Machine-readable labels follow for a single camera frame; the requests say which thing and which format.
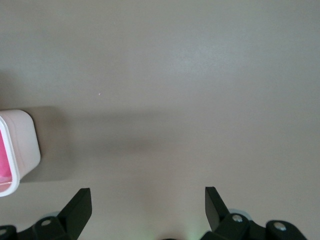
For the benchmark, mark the pale pink storage box base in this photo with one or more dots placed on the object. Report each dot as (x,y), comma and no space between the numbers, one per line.
(25,140)

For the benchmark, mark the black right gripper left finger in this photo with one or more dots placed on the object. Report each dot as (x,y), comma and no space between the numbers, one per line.
(75,212)

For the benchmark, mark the pink plush toy with eyes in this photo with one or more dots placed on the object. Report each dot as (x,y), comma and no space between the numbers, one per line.
(4,155)

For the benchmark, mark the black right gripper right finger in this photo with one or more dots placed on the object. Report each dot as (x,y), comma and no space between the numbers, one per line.
(217,215)

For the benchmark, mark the brown table cover mat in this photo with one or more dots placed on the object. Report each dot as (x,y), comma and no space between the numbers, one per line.
(200,75)

